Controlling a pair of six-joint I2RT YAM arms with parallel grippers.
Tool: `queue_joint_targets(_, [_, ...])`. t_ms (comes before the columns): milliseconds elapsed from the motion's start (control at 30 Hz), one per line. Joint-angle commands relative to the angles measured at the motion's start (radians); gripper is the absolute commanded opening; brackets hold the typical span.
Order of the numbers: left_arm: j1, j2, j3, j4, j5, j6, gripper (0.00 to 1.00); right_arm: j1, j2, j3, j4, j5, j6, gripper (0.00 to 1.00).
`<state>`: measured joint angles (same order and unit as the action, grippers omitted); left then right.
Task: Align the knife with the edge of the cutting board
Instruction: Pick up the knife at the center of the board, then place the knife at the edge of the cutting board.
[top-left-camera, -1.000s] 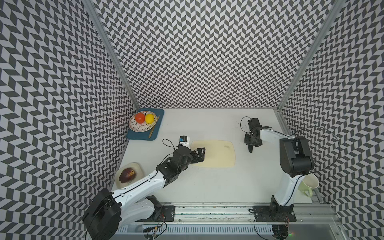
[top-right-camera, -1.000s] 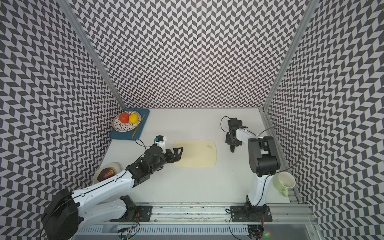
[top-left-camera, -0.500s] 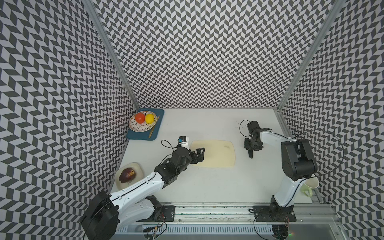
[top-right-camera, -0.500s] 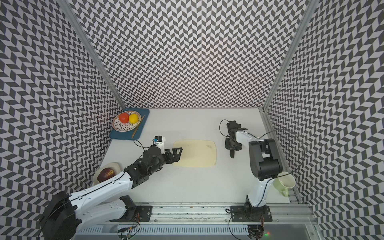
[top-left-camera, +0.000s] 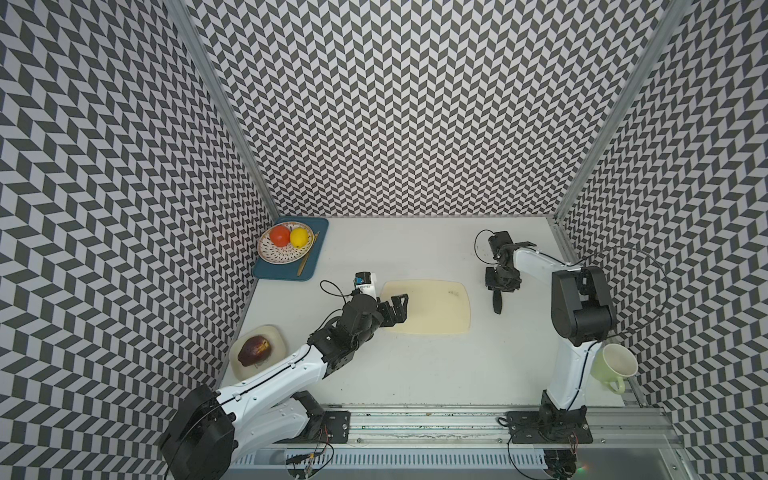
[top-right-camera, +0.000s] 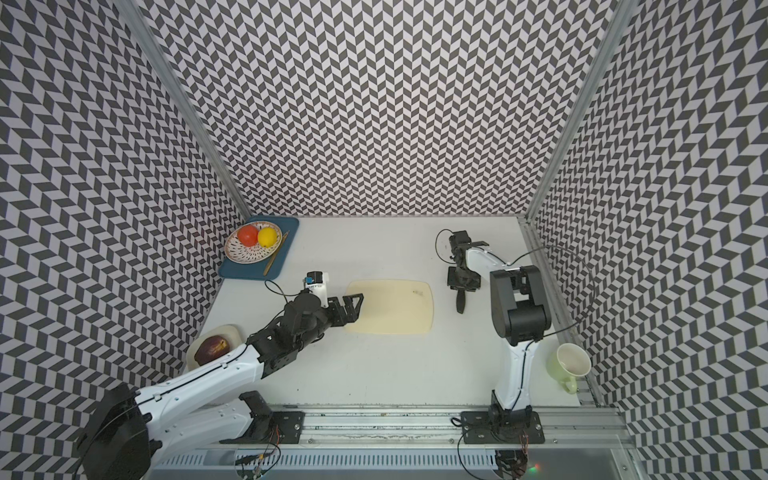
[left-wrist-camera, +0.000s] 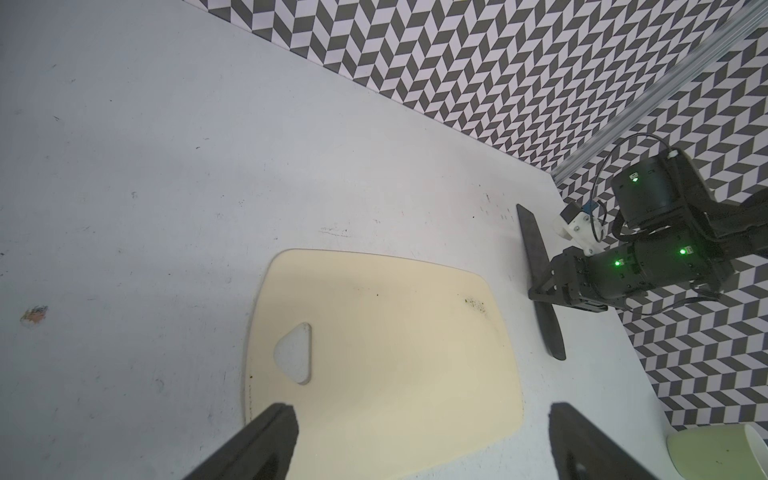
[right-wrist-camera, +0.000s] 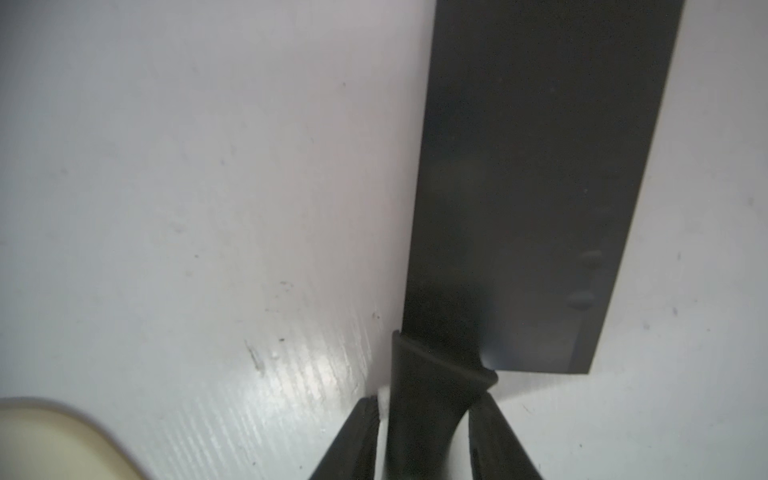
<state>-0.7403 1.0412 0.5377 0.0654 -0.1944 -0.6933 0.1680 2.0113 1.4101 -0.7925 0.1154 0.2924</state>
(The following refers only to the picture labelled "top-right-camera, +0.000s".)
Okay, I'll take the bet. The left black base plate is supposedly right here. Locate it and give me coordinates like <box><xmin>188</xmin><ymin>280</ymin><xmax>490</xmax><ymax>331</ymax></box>
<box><xmin>221</xmin><ymin>410</ymin><xmax>305</xmax><ymax>445</ymax></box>

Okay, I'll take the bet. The patterned ceramic plate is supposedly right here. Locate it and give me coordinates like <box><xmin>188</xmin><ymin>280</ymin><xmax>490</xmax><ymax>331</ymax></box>
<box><xmin>224</xmin><ymin>221</ymin><xmax>283</xmax><ymax>264</ymax></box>

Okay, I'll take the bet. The yellow lemon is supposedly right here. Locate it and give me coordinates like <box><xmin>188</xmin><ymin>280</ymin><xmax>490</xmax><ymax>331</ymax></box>
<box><xmin>257</xmin><ymin>227</ymin><xmax>279</xmax><ymax>249</ymax></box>

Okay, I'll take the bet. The black cleaver knife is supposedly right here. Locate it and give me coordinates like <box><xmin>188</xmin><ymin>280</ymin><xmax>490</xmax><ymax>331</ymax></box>
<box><xmin>455</xmin><ymin>290</ymin><xmax>466</xmax><ymax>314</ymax></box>

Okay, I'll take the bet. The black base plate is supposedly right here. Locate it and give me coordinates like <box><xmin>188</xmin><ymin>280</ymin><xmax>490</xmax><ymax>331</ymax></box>
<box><xmin>221</xmin><ymin>410</ymin><xmax>305</xmax><ymax>445</ymax></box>
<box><xmin>459</xmin><ymin>409</ymin><xmax>545</xmax><ymax>445</ymax></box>

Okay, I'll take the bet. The red tomato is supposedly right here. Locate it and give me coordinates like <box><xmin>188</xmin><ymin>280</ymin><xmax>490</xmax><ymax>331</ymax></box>
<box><xmin>237</xmin><ymin>224</ymin><xmax>259</xmax><ymax>248</ymax></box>

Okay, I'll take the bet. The cream bowl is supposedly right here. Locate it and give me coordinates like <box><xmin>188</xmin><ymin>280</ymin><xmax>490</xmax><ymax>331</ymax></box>
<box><xmin>184</xmin><ymin>324</ymin><xmax>243</xmax><ymax>373</ymax></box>

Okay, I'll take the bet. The light green mug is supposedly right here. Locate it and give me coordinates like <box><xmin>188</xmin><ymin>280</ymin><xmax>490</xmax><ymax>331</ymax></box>
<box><xmin>546</xmin><ymin>343</ymin><xmax>592</xmax><ymax>394</ymax></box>

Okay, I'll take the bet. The right aluminium corner post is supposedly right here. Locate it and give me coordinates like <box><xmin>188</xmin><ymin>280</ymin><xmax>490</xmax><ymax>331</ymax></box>
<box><xmin>524</xmin><ymin>0</ymin><xmax>639</xmax><ymax>223</ymax></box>

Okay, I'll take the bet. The aluminium corner post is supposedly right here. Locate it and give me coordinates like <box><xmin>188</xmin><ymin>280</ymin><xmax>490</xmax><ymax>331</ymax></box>
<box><xmin>114</xmin><ymin>0</ymin><xmax>251</xmax><ymax>218</ymax></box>
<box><xmin>524</xmin><ymin>0</ymin><xmax>639</xmax><ymax>223</ymax></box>

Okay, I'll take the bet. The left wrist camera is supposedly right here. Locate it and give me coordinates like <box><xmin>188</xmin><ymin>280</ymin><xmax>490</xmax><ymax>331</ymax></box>
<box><xmin>304</xmin><ymin>271</ymin><xmax>329</xmax><ymax>308</ymax></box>

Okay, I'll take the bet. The aluminium front rail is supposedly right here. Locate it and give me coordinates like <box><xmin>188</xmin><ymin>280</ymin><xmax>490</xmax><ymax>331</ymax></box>
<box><xmin>134</xmin><ymin>405</ymin><xmax>631</xmax><ymax>450</ymax></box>

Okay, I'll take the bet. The teal rectangular tray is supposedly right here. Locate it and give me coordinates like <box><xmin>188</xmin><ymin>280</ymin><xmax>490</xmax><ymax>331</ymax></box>
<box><xmin>218</xmin><ymin>216</ymin><xmax>300</xmax><ymax>281</ymax></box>

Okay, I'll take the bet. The cream plastic cutting board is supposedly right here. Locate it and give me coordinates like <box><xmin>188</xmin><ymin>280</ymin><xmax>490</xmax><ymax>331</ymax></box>
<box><xmin>345</xmin><ymin>280</ymin><xmax>434</xmax><ymax>335</ymax></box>

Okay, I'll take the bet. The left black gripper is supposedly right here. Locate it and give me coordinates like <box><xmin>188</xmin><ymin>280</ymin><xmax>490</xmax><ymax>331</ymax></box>
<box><xmin>296</xmin><ymin>292</ymin><xmax>363</xmax><ymax>352</ymax></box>

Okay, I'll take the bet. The dark red onion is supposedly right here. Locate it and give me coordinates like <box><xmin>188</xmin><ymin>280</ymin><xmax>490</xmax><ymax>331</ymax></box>
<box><xmin>193</xmin><ymin>335</ymin><xmax>231</xmax><ymax>366</ymax></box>

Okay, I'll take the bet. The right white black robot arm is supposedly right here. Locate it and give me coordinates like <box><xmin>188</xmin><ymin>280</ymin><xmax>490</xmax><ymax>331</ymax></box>
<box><xmin>447</xmin><ymin>230</ymin><xmax>552</xmax><ymax>434</ymax></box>

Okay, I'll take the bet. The left aluminium corner post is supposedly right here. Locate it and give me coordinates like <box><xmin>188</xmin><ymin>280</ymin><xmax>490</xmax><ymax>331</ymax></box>
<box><xmin>114</xmin><ymin>0</ymin><xmax>251</xmax><ymax>218</ymax></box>

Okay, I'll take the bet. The wooden chopstick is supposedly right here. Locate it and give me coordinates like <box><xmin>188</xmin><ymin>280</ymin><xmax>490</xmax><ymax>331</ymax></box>
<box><xmin>263</xmin><ymin>230</ymin><xmax>291</xmax><ymax>277</ymax></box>

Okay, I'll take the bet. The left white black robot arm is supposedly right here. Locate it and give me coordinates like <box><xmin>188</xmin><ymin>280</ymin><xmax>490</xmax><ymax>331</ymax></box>
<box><xmin>75</xmin><ymin>289</ymin><xmax>364</xmax><ymax>479</ymax></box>

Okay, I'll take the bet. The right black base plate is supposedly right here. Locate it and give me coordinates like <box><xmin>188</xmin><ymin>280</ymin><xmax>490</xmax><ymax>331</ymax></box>
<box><xmin>459</xmin><ymin>409</ymin><xmax>545</xmax><ymax>445</ymax></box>

